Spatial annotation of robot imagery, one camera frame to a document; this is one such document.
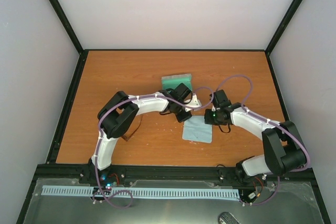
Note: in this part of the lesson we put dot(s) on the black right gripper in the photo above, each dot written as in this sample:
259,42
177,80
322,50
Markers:
208,120

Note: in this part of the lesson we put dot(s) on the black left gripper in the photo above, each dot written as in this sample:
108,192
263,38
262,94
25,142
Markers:
181,117

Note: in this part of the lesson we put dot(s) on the light blue cleaning cloth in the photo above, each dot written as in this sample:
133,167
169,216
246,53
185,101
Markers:
195,129

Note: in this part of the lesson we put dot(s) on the grey glasses case teal lining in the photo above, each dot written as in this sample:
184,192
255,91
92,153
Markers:
171,82

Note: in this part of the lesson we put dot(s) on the brown sunglasses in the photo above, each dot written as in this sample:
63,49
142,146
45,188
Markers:
127,137

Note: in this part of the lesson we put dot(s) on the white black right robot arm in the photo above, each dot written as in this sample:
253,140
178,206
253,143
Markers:
282,145

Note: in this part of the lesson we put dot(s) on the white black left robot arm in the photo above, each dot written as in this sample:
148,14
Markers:
116,117

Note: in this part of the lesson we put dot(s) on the black oval foot pedal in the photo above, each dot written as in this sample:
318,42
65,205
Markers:
227,218

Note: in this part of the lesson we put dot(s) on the metal base plate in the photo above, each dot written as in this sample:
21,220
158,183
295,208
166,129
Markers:
293,203

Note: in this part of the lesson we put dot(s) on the black aluminium frame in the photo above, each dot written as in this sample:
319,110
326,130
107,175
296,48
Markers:
51,170

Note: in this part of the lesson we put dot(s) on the light blue slotted cable duct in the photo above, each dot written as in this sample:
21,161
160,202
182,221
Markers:
146,193

